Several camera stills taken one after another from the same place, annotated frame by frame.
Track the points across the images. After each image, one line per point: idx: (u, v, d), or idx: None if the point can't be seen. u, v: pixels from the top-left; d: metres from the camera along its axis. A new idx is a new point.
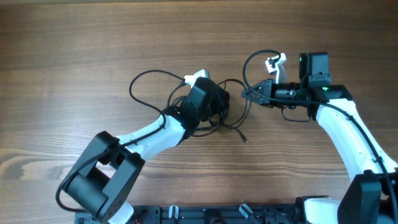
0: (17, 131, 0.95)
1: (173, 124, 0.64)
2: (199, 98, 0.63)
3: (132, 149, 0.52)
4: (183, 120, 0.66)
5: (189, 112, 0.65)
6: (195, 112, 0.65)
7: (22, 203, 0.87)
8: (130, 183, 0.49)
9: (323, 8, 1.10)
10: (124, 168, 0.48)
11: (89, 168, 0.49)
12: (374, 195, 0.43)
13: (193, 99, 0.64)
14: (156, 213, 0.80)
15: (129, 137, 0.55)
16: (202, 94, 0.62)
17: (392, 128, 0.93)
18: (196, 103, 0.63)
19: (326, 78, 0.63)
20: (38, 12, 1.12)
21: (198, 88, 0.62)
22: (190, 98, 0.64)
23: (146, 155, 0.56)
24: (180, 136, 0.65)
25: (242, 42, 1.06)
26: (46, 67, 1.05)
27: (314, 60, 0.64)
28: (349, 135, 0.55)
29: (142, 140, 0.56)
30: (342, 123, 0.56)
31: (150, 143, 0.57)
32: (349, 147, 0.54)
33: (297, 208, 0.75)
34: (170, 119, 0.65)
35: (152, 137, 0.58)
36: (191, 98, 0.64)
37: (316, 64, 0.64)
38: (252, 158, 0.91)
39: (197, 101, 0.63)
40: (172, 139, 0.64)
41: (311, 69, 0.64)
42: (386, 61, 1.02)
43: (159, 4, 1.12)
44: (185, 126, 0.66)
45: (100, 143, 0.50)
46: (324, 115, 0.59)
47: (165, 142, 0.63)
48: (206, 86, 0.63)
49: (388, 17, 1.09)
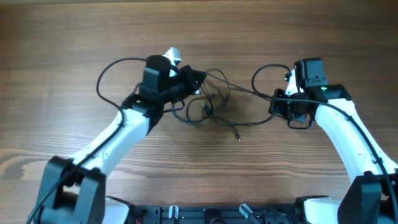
0: (17, 131, 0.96)
1: (132, 118, 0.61)
2: (153, 78, 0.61)
3: (89, 165, 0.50)
4: (145, 107, 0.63)
5: (150, 96, 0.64)
6: (156, 96, 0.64)
7: (22, 203, 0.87)
8: (99, 201, 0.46)
9: (323, 7, 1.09)
10: (84, 188, 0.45)
11: (53, 196, 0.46)
12: (373, 196, 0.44)
13: (149, 82, 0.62)
14: (156, 213, 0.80)
15: (85, 152, 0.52)
16: (155, 74, 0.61)
17: (393, 128, 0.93)
18: (154, 86, 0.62)
19: (322, 81, 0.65)
20: (38, 12, 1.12)
21: (150, 68, 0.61)
22: (146, 83, 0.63)
23: (107, 165, 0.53)
24: (147, 124, 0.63)
25: (242, 42, 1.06)
26: (46, 67, 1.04)
27: (308, 65, 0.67)
28: (349, 135, 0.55)
29: (99, 150, 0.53)
30: (342, 124, 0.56)
31: (109, 150, 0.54)
32: (348, 147, 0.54)
33: (298, 208, 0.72)
34: (129, 111, 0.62)
35: (112, 141, 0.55)
36: (147, 81, 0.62)
37: (312, 69, 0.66)
38: (252, 158, 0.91)
39: (153, 82, 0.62)
40: (137, 132, 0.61)
41: (306, 74, 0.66)
42: (387, 61, 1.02)
43: (160, 4, 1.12)
44: (150, 113, 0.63)
45: (53, 170, 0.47)
46: (323, 116, 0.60)
47: (130, 139, 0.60)
48: (156, 65, 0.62)
49: (389, 16, 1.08)
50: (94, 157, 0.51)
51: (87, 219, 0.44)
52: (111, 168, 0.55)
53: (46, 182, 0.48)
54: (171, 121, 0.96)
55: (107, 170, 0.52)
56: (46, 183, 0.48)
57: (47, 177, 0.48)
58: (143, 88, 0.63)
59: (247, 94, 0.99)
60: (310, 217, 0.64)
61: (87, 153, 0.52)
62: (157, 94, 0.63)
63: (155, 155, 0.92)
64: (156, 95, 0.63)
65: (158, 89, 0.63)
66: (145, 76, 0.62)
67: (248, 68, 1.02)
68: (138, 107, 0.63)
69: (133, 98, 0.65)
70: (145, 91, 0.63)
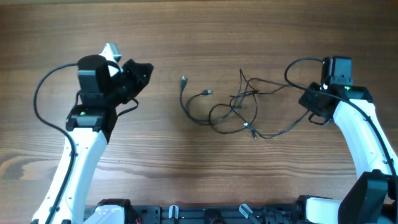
0: (17, 131, 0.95)
1: (81, 137, 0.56)
2: (91, 81, 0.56)
3: (56, 219, 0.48)
4: (93, 116, 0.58)
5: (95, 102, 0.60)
6: (102, 99, 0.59)
7: (22, 203, 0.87)
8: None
9: (323, 8, 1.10)
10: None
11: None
12: (379, 193, 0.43)
13: (89, 87, 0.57)
14: (156, 213, 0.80)
15: (46, 208, 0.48)
16: (92, 74, 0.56)
17: (393, 128, 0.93)
18: (95, 89, 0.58)
19: (347, 82, 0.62)
20: (38, 12, 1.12)
21: (84, 71, 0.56)
22: (85, 89, 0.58)
23: (78, 203, 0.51)
24: (102, 133, 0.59)
25: (242, 42, 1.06)
26: (46, 67, 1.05)
27: (337, 62, 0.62)
28: (364, 134, 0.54)
29: (60, 199, 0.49)
30: (358, 123, 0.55)
31: (72, 192, 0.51)
32: (361, 145, 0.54)
33: (298, 205, 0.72)
34: (77, 131, 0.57)
35: (73, 178, 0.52)
36: (86, 87, 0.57)
37: (340, 67, 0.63)
38: (252, 158, 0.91)
39: (92, 85, 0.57)
40: (96, 148, 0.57)
41: (333, 71, 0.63)
42: (387, 61, 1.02)
43: (160, 4, 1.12)
44: (102, 120, 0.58)
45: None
46: (342, 114, 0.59)
47: (91, 160, 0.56)
48: (90, 66, 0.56)
49: (389, 16, 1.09)
50: (58, 208, 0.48)
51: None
52: (83, 205, 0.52)
53: None
54: (171, 121, 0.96)
55: (78, 213, 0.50)
56: None
57: None
58: (84, 95, 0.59)
59: (247, 94, 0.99)
60: (312, 216, 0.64)
61: (50, 207, 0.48)
62: (102, 96, 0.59)
63: (155, 155, 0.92)
64: (102, 98, 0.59)
65: (101, 91, 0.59)
66: (81, 82, 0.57)
67: (248, 68, 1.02)
68: (86, 117, 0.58)
69: (76, 111, 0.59)
70: (88, 97, 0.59)
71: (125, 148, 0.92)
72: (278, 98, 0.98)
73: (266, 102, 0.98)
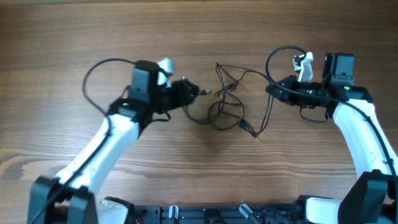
0: (17, 131, 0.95)
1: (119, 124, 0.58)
2: (143, 78, 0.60)
3: (77, 183, 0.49)
4: (132, 111, 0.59)
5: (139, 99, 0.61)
6: (147, 98, 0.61)
7: (22, 203, 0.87)
8: (91, 213, 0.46)
9: (323, 8, 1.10)
10: (73, 207, 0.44)
11: (43, 216, 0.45)
12: (379, 193, 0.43)
13: (140, 83, 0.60)
14: (156, 213, 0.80)
15: (72, 170, 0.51)
16: (145, 73, 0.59)
17: (393, 128, 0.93)
18: (144, 88, 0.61)
19: (349, 80, 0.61)
20: (38, 12, 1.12)
21: (140, 69, 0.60)
22: (135, 84, 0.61)
23: (97, 178, 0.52)
24: (137, 128, 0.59)
25: (242, 42, 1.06)
26: (46, 67, 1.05)
27: (339, 60, 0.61)
28: (363, 134, 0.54)
29: (86, 165, 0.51)
30: (357, 123, 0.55)
31: (97, 164, 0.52)
32: (361, 146, 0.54)
33: (298, 205, 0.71)
34: (117, 117, 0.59)
35: (102, 154, 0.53)
36: (137, 83, 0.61)
37: (341, 65, 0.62)
38: (252, 158, 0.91)
39: (142, 83, 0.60)
40: (127, 137, 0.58)
41: (334, 69, 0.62)
42: (386, 61, 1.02)
43: (160, 4, 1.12)
44: (139, 116, 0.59)
45: (39, 191, 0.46)
46: (341, 114, 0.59)
47: (120, 145, 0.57)
48: (148, 66, 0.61)
49: (388, 16, 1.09)
50: (81, 174, 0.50)
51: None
52: (101, 182, 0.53)
53: (33, 204, 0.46)
54: (171, 121, 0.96)
55: (97, 185, 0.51)
56: (34, 206, 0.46)
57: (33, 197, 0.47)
58: (132, 90, 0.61)
59: (247, 93, 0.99)
60: (312, 216, 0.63)
61: (74, 171, 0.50)
62: (147, 94, 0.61)
63: (155, 155, 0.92)
64: (146, 96, 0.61)
65: (149, 92, 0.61)
66: (136, 76, 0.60)
67: (248, 68, 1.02)
68: (127, 109, 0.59)
69: (119, 102, 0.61)
70: (134, 93, 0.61)
71: None
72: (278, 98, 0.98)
73: (266, 102, 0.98)
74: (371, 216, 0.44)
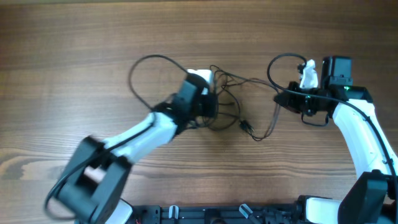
0: (17, 131, 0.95)
1: (163, 121, 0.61)
2: (189, 92, 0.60)
3: (120, 152, 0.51)
4: (172, 116, 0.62)
5: (180, 107, 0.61)
6: (186, 109, 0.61)
7: (22, 203, 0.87)
8: (120, 186, 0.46)
9: (323, 7, 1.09)
10: (111, 172, 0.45)
11: (79, 173, 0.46)
12: (379, 193, 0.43)
13: (184, 94, 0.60)
14: (156, 213, 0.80)
15: (117, 140, 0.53)
16: (193, 88, 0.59)
17: (392, 129, 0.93)
18: (186, 100, 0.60)
19: (347, 82, 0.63)
20: (38, 12, 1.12)
21: (189, 82, 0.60)
22: (180, 94, 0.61)
23: (135, 157, 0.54)
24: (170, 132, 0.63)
25: (242, 42, 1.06)
26: (46, 67, 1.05)
27: (336, 63, 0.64)
28: (363, 133, 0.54)
29: (129, 142, 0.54)
30: (357, 123, 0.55)
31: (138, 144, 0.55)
32: (360, 145, 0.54)
33: (298, 205, 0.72)
34: (160, 116, 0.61)
35: (142, 138, 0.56)
36: (182, 93, 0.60)
37: (339, 67, 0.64)
38: (252, 159, 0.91)
39: (188, 95, 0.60)
40: (163, 137, 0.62)
41: (333, 71, 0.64)
42: (387, 61, 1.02)
43: (160, 4, 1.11)
44: (178, 122, 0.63)
45: (85, 148, 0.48)
46: (341, 115, 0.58)
47: (157, 142, 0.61)
48: (195, 81, 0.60)
49: (389, 16, 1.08)
50: (123, 146, 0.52)
51: (107, 200, 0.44)
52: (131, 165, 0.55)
53: (77, 158, 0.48)
54: None
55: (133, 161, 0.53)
56: (77, 159, 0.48)
57: (79, 153, 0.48)
58: (176, 98, 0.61)
59: (247, 93, 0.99)
60: (311, 216, 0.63)
61: (119, 140, 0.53)
62: (188, 107, 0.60)
63: (156, 155, 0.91)
64: (186, 109, 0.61)
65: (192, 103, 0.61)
66: (183, 87, 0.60)
67: (248, 68, 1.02)
68: (168, 114, 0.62)
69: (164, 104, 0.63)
70: (178, 101, 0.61)
71: None
72: None
73: (267, 102, 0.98)
74: (372, 217, 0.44)
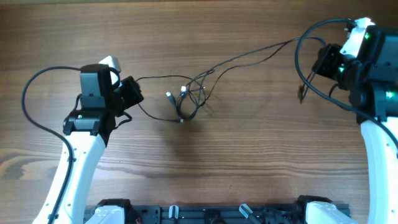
0: (17, 131, 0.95)
1: (81, 143, 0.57)
2: (94, 81, 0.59)
3: None
4: (94, 116, 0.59)
5: (95, 105, 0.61)
6: (102, 102, 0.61)
7: (22, 203, 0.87)
8: None
9: (323, 8, 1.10)
10: None
11: None
12: None
13: (90, 88, 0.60)
14: (156, 213, 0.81)
15: (46, 211, 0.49)
16: (94, 75, 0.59)
17: None
18: (96, 92, 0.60)
19: (392, 72, 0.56)
20: (38, 12, 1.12)
21: (87, 72, 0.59)
22: (85, 91, 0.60)
23: (79, 203, 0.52)
24: (100, 137, 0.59)
25: (242, 42, 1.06)
26: (46, 67, 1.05)
27: (385, 43, 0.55)
28: (388, 174, 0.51)
29: (60, 206, 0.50)
30: (388, 159, 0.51)
31: (71, 198, 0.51)
32: (384, 187, 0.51)
33: (298, 206, 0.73)
34: (75, 135, 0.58)
35: (72, 185, 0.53)
36: (86, 88, 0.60)
37: (387, 50, 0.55)
38: (252, 158, 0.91)
39: (94, 86, 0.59)
40: (95, 152, 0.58)
41: (378, 56, 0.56)
42: None
43: (160, 4, 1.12)
44: (101, 122, 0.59)
45: None
46: (372, 136, 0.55)
47: (91, 164, 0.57)
48: (92, 69, 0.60)
49: (389, 16, 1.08)
50: (56, 215, 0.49)
51: None
52: (83, 210, 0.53)
53: None
54: (171, 121, 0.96)
55: (81, 214, 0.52)
56: None
57: None
58: (84, 98, 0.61)
59: (247, 93, 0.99)
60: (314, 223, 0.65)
61: (49, 212, 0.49)
62: (102, 99, 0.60)
63: (155, 155, 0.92)
64: (101, 101, 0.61)
65: (102, 94, 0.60)
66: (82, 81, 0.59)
67: (248, 68, 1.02)
68: (86, 117, 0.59)
69: (74, 114, 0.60)
70: (87, 99, 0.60)
71: (125, 148, 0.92)
72: (277, 98, 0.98)
73: (266, 102, 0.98)
74: None
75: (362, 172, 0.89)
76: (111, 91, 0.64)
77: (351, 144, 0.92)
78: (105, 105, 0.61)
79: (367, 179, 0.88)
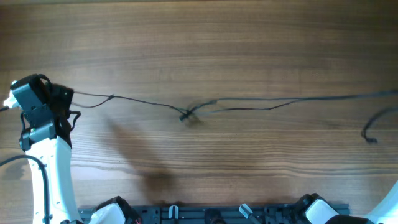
0: (16, 131, 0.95)
1: (45, 151, 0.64)
2: (29, 95, 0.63)
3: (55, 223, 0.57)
4: (45, 126, 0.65)
5: (41, 116, 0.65)
6: (46, 109, 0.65)
7: (22, 203, 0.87)
8: None
9: (323, 8, 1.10)
10: None
11: None
12: None
13: (30, 102, 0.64)
14: (157, 213, 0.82)
15: (40, 218, 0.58)
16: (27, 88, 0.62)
17: (393, 129, 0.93)
18: (36, 104, 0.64)
19: None
20: (38, 12, 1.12)
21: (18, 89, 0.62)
22: (26, 107, 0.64)
23: (67, 198, 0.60)
24: (61, 139, 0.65)
25: (242, 42, 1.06)
26: (46, 67, 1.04)
27: None
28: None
29: (49, 208, 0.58)
30: None
31: (56, 197, 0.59)
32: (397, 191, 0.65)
33: (306, 199, 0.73)
34: (36, 147, 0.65)
35: (52, 189, 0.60)
36: (28, 104, 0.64)
37: None
38: (252, 158, 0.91)
39: (32, 99, 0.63)
40: (63, 153, 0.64)
41: None
42: (386, 61, 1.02)
43: (160, 4, 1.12)
44: (54, 127, 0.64)
45: None
46: None
47: (63, 162, 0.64)
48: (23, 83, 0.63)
49: (388, 16, 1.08)
50: (51, 216, 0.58)
51: None
52: (73, 201, 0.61)
53: None
54: (171, 122, 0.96)
55: (72, 206, 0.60)
56: None
57: None
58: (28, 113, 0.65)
59: (247, 93, 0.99)
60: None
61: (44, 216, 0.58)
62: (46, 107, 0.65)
63: (155, 155, 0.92)
64: (45, 110, 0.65)
65: (43, 102, 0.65)
66: (19, 99, 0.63)
67: (248, 68, 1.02)
68: (37, 130, 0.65)
69: (26, 130, 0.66)
70: (31, 112, 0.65)
71: (124, 149, 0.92)
72: (278, 98, 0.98)
73: (267, 102, 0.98)
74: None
75: (362, 172, 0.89)
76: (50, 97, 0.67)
77: (351, 144, 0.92)
78: (49, 112, 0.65)
79: (367, 179, 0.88)
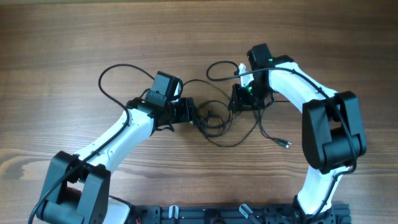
0: (16, 131, 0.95)
1: (137, 119, 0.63)
2: (163, 83, 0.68)
3: (95, 162, 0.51)
4: (150, 109, 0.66)
5: (154, 101, 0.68)
6: (163, 101, 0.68)
7: (22, 203, 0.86)
8: (102, 201, 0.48)
9: (322, 8, 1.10)
10: (86, 195, 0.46)
11: (64, 213, 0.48)
12: (320, 115, 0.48)
13: (159, 86, 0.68)
14: (156, 213, 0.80)
15: (90, 149, 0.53)
16: (166, 79, 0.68)
17: (394, 128, 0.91)
18: (161, 91, 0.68)
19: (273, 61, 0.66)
20: (39, 13, 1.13)
21: (162, 75, 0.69)
22: (154, 88, 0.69)
23: (114, 161, 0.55)
24: (151, 124, 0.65)
25: (242, 42, 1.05)
26: (46, 67, 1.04)
27: (256, 50, 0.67)
28: (292, 79, 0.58)
29: (104, 148, 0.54)
30: (285, 76, 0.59)
31: (114, 148, 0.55)
32: (296, 94, 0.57)
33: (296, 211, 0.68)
34: (135, 111, 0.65)
35: (119, 140, 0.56)
36: (157, 86, 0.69)
37: (261, 53, 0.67)
38: (252, 158, 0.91)
39: (161, 87, 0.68)
40: (143, 129, 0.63)
41: (257, 57, 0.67)
42: (387, 61, 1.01)
43: (160, 4, 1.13)
44: (153, 115, 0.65)
45: (54, 208, 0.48)
46: (274, 79, 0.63)
47: (135, 136, 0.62)
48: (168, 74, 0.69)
49: (388, 17, 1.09)
50: (99, 154, 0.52)
51: (89, 214, 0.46)
52: (114, 167, 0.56)
53: (57, 212, 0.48)
54: None
55: (110, 168, 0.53)
56: (56, 213, 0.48)
57: (64, 218, 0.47)
58: (150, 94, 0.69)
59: None
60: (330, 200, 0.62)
61: (92, 150, 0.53)
62: (164, 98, 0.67)
63: (155, 155, 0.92)
64: (161, 100, 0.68)
65: (165, 95, 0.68)
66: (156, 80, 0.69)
67: (248, 67, 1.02)
68: (142, 108, 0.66)
69: (137, 100, 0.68)
70: (153, 95, 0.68)
71: None
72: (277, 98, 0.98)
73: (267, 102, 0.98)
74: (324, 132, 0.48)
75: (365, 172, 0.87)
76: (173, 96, 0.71)
77: None
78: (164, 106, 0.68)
79: (369, 179, 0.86)
